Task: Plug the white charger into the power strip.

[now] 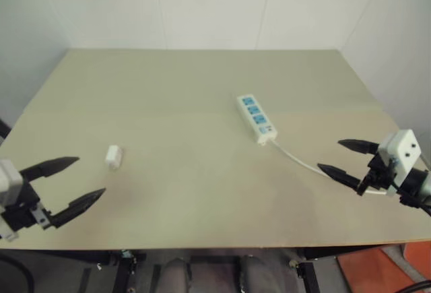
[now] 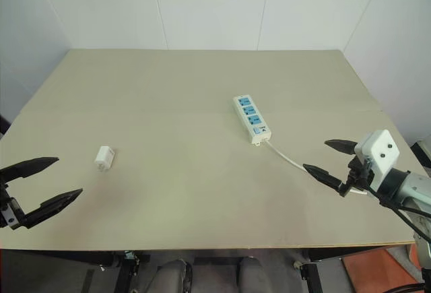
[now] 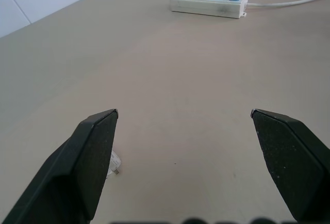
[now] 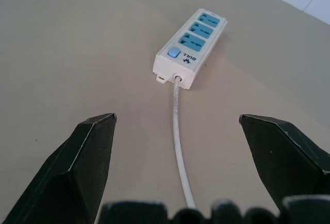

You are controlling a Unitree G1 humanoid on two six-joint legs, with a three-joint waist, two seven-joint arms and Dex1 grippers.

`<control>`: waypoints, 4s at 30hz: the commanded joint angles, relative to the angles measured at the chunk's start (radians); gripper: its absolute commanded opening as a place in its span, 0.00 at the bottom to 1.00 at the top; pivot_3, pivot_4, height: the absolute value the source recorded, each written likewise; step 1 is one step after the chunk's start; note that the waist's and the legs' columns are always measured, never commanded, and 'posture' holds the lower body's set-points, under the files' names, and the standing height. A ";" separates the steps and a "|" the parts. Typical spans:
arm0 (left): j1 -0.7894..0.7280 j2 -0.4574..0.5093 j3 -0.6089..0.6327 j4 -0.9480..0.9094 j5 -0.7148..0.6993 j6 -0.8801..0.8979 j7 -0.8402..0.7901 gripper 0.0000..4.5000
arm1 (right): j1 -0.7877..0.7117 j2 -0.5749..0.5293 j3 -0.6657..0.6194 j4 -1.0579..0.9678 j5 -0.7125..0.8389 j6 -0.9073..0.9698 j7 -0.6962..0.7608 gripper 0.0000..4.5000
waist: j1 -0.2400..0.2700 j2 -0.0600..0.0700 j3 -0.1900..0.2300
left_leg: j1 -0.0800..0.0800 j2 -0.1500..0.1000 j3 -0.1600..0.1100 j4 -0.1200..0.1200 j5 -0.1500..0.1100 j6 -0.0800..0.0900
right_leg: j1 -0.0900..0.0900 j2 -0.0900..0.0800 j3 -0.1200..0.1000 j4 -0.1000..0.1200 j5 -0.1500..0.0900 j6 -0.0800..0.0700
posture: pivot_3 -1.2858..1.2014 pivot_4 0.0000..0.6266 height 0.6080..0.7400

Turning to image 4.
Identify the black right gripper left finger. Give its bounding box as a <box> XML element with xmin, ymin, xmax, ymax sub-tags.
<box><xmin>0</xmin><ymin>113</ymin><xmax>118</xmax><ymax>224</ymax></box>

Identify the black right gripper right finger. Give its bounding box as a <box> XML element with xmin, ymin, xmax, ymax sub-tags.
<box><xmin>238</xmin><ymin>114</ymin><xmax>330</xmax><ymax>212</ymax></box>

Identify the white power strip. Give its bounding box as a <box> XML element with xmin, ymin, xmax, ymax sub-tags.
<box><xmin>153</xmin><ymin>8</ymin><xmax>228</xmax><ymax>90</ymax></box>

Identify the white power cord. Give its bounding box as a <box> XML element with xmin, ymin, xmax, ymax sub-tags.
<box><xmin>172</xmin><ymin>75</ymin><xmax>196</xmax><ymax>209</ymax></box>

